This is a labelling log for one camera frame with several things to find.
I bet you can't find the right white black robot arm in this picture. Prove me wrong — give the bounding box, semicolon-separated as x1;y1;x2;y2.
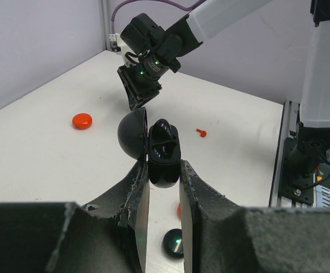
118;1;330;120

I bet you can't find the red charging case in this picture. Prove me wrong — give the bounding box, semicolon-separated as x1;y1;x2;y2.
177;203;181;219
72;113;93;130

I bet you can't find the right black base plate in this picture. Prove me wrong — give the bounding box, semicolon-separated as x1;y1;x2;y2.
278;137;325;206

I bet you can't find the aluminium mounting rail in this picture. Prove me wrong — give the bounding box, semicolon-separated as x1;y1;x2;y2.
269;100;299;208

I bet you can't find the left aluminium frame post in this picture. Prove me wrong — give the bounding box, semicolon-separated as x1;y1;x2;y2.
98;0;111;51

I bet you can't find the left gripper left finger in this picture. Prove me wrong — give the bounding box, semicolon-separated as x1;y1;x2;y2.
0;162;149;272

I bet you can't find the black earbud charging case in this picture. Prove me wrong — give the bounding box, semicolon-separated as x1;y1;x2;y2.
162;229;183;259

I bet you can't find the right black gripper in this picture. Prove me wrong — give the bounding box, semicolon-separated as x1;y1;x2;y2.
117;65;162;111

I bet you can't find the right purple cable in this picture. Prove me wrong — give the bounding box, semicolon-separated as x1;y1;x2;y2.
111;0;208;23

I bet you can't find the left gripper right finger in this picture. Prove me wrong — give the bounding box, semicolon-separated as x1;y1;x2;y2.
179;160;330;272

